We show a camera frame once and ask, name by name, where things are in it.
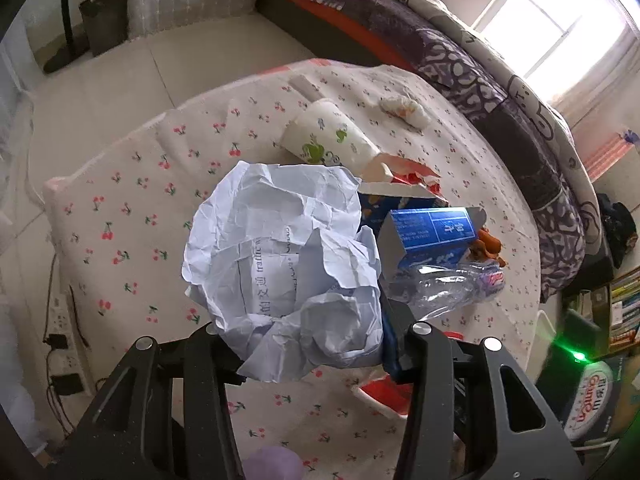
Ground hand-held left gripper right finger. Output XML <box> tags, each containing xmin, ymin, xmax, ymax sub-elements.
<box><xmin>382</xmin><ymin>300</ymin><xmax>586</xmax><ymax>480</ymax></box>

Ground clear plastic bottle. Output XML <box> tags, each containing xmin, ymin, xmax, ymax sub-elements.
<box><xmin>380</xmin><ymin>260</ymin><xmax>506</xmax><ymax>321</ymax></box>

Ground white paper sheet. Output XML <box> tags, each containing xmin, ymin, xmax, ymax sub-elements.
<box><xmin>182</xmin><ymin>160</ymin><xmax>386</xmax><ymax>383</ymax></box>

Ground black bag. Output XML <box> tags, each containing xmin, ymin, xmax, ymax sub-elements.
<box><xmin>597</xmin><ymin>192</ymin><xmax>638</xmax><ymax>268</ymax></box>

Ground blue white carton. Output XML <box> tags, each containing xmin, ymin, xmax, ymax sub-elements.
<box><xmin>377</xmin><ymin>206</ymin><xmax>488</xmax><ymax>281</ymax></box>

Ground dark blue oval print box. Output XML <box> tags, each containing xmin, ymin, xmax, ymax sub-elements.
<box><xmin>560</xmin><ymin>355</ymin><xmax>640</xmax><ymax>451</ymax></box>

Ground purple patterned blanket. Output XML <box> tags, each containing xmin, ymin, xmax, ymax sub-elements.
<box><xmin>255</xmin><ymin>0</ymin><xmax>416</xmax><ymax>73</ymax></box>

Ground white power strip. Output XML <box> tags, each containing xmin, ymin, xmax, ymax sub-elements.
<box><xmin>42</xmin><ymin>280</ymin><xmax>83</xmax><ymax>396</ymax></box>

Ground torn red blue carton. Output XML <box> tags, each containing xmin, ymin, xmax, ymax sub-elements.
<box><xmin>357</xmin><ymin>152</ymin><xmax>451</xmax><ymax>241</ymax></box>

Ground purple white patterned quilt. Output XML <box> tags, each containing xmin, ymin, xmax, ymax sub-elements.
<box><xmin>265</xmin><ymin>0</ymin><xmax>608</xmax><ymax>303</ymax></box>

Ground crumpled white tissue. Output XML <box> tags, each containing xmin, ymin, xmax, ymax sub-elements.
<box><xmin>378</xmin><ymin>94</ymin><xmax>431</xmax><ymax>128</ymax></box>

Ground red white wrapper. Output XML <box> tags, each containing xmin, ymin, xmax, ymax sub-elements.
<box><xmin>350</xmin><ymin>372</ymin><xmax>416</xmax><ymax>418</ymax></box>

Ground bright window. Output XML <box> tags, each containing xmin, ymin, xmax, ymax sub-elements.
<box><xmin>472</xmin><ymin>0</ymin><xmax>631</xmax><ymax>101</ymax></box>

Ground green print paper cup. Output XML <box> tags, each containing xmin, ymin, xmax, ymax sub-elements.
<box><xmin>280</xmin><ymin>100</ymin><xmax>383</xmax><ymax>178</ymax></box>

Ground black waste bin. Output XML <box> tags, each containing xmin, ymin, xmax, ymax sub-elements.
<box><xmin>77</xmin><ymin>0</ymin><xmax>131</xmax><ymax>58</ymax></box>

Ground orange peel pieces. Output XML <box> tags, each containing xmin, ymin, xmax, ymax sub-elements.
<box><xmin>470</xmin><ymin>227</ymin><xmax>508</xmax><ymax>268</ymax></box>

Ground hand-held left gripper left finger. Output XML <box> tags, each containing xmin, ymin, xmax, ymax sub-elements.
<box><xmin>52</xmin><ymin>322</ymin><xmax>246</xmax><ymax>480</ymax></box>

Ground black fan stand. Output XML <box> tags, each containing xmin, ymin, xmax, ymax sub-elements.
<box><xmin>42</xmin><ymin>0</ymin><xmax>81</xmax><ymax>75</ymax></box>

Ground wooden bookshelf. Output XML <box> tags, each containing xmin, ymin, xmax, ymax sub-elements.
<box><xmin>562</xmin><ymin>265</ymin><xmax>640</xmax><ymax>361</ymax></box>

